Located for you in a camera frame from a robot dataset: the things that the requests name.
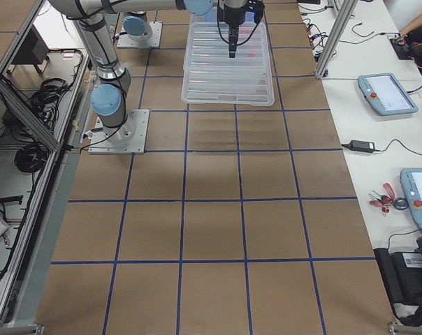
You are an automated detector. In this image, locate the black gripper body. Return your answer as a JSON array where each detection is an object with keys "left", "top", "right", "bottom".
[{"left": 217, "top": 0, "right": 264, "bottom": 37}]

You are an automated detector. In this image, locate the clear plastic box lid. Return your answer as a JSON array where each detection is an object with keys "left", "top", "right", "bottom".
[{"left": 182, "top": 22, "right": 275, "bottom": 106}]

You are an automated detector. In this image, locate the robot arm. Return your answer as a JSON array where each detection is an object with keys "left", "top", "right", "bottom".
[
  {"left": 122, "top": 11, "right": 153, "bottom": 41},
  {"left": 50, "top": 1, "right": 265, "bottom": 144}
]

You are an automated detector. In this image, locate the blue teach pendant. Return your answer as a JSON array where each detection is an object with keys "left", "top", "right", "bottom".
[
  {"left": 400, "top": 168, "right": 422, "bottom": 229},
  {"left": 357, "top": 73, "right": 419, "bottom": 117}
]

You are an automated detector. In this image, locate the black power adapter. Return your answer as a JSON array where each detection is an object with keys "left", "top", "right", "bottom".
[{"left": 342, "top": 140, "right": 377, "bottom": 154}]

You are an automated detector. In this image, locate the red key bunch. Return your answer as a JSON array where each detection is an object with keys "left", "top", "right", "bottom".
[{"left": 369, "top": 182, "right": 408, "bottom": 214}]

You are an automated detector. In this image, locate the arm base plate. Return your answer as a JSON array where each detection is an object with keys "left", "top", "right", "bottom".
[
  {"left": 117, "top": 22, "right": 163, "bottom": 49},
  {"left": 87, "top": 110, "right": 150, "bottom": 154}
]

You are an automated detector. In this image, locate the aluminium frame post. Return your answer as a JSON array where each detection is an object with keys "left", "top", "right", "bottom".
[{"left": 314, "top": 0, "right": 358, "bottom": 79}]

